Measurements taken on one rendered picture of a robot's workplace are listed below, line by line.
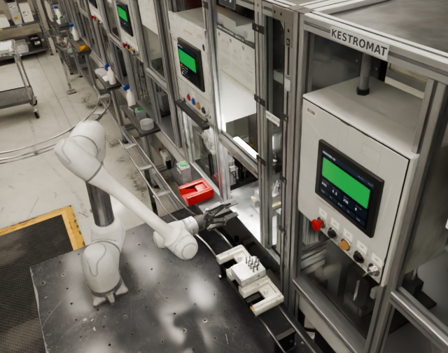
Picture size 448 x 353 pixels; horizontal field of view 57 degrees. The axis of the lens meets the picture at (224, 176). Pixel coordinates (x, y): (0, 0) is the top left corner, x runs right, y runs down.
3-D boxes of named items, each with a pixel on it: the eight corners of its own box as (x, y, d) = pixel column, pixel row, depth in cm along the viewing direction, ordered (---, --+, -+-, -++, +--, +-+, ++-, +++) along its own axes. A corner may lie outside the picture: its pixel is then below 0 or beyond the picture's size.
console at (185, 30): (175, 97, 231) (162, 11, 204) (220, 84, 241) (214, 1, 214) (208, 128, 201) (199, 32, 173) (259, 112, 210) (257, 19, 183)
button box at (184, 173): (178, 179, 246) (175, 162, 239) (190, 175, 249) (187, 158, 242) (183, 185, 241) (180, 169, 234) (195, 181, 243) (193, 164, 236)
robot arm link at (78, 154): (99, 171, 168) (107, 153, 179) (63, 141, 160) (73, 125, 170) (79, 188, 173) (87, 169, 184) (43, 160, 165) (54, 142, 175)
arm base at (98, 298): (96, 314, 201) (92, 307, 198) (85, 282, 217) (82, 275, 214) (131, 298, 207) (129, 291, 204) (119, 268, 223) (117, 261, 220)
